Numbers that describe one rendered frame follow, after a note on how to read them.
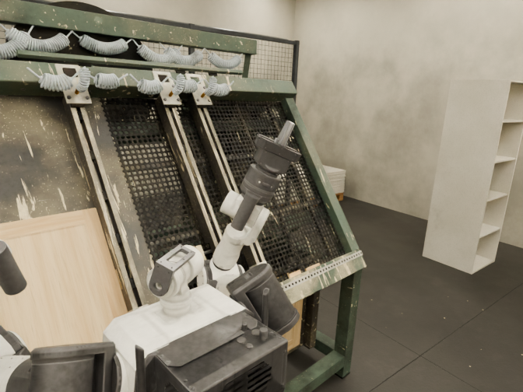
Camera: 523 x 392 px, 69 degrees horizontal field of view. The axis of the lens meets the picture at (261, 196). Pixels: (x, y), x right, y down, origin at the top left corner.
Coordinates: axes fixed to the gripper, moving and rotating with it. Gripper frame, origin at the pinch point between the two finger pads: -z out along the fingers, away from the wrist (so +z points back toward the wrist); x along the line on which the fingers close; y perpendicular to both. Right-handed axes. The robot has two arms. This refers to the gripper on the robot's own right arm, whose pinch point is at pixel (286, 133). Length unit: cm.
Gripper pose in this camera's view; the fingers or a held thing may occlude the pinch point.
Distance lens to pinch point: 95.7
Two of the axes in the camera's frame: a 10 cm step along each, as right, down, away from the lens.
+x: -8.8, -3.4, -3.4
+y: -2.0, -3.8, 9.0
